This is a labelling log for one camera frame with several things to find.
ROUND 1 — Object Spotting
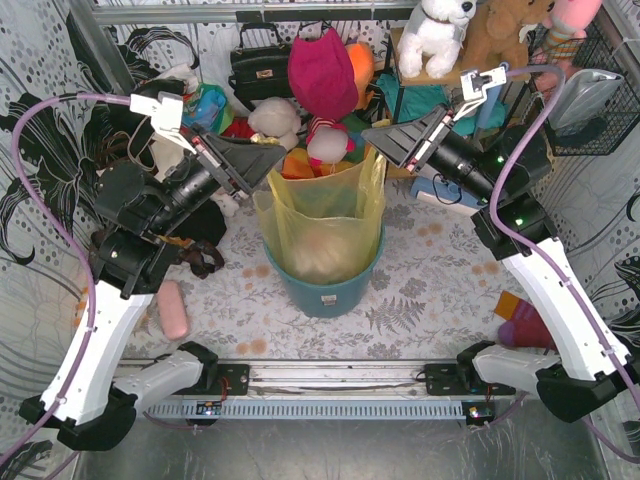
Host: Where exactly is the yellow trash bag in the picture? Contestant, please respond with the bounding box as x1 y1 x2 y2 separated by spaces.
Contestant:
253 148 386 285

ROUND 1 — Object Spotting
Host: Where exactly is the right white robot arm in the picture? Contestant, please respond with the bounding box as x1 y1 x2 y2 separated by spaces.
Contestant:
362 105 639 423

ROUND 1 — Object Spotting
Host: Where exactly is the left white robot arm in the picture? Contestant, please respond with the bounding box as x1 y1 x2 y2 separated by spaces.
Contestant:
19 129 287 451

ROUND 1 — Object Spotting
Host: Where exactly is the cream tote bag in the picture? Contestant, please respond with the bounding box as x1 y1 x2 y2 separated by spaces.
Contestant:
126 117 183 180

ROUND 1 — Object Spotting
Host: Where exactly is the magenta cloth bag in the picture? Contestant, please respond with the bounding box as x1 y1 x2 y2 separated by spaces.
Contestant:
288 27 358 120

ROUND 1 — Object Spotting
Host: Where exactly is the teal trash bin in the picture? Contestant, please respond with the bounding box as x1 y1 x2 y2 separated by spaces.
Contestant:
263 226 386 318

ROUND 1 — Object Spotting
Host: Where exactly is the blue lint roller mop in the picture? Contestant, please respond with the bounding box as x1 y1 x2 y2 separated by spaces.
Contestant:
411 109 494 215

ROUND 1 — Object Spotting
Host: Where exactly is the red cloth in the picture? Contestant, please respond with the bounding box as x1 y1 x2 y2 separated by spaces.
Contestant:
221 117 255 139

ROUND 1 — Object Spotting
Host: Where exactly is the teal folded cloth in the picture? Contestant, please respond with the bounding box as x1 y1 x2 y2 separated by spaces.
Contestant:
376 74 507 136

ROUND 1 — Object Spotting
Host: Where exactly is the rainbow striped cloth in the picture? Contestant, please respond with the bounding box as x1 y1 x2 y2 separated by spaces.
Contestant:
281 114 371 180

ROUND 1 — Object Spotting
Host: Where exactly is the white sheep plush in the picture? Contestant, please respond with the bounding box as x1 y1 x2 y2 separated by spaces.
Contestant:
248 97 302 151

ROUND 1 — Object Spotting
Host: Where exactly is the colourful scarf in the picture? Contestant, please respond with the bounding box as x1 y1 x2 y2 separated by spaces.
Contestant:
182 83 234 134

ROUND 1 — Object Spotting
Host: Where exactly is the pink white doll plush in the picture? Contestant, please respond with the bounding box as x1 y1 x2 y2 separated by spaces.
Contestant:
306 116 356 168

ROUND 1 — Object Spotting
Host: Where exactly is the black handbag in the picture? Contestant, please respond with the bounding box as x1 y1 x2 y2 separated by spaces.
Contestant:
228 22 294 112

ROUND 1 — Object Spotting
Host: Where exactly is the orange plush toy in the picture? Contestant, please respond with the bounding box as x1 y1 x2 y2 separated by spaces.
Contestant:
346 42 375 110

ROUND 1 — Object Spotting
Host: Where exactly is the black hat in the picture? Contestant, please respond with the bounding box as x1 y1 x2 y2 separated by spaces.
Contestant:
132 79 186 99

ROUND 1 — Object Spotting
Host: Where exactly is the white dog plush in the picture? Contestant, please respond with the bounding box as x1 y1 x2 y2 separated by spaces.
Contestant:
397 0 477 79

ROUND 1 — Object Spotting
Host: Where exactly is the floral table mat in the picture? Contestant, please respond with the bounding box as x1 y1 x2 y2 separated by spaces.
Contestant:
167 179 523 360

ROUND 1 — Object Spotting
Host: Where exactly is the brown teddy bear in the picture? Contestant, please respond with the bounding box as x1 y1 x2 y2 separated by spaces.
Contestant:
460 0 555 72

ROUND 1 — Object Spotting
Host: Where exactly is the silver pouch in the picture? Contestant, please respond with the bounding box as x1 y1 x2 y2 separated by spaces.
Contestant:
548 69 625 130

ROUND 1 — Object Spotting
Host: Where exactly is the orange checkered towel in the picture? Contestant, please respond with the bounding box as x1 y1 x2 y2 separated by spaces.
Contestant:
73 300 88 328

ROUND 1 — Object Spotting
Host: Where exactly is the pink plush toy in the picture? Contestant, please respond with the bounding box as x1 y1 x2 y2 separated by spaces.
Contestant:
531 0 602 79

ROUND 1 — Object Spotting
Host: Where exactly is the purple orange sock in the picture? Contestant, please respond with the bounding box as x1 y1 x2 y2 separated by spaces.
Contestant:
494 291 555 349

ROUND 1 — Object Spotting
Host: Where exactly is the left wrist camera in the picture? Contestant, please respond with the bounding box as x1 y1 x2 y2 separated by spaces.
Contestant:
130 92 196 153

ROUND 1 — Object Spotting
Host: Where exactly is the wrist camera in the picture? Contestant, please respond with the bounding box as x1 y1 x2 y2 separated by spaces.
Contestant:
453 63 508 128
130 92 196 153

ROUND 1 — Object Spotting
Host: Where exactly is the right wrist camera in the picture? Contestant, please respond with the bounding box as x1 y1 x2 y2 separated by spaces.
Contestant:
453 63 508 128

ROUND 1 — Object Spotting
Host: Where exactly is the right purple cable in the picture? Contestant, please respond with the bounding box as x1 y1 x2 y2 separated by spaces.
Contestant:
488 63 640 464

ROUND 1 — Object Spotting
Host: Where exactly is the purple cable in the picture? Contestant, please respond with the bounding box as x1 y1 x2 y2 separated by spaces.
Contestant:
0 93 134 476
488 63 640 464

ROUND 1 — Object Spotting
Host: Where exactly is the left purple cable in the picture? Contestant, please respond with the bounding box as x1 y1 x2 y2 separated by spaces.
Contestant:
0 93 134 476

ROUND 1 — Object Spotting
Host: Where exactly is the black wire basket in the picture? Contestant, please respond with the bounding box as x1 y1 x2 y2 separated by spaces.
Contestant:
529 24 639 157

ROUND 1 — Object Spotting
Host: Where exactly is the metal base rail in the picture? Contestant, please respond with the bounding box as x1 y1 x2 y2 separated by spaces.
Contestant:
145 360 522 423

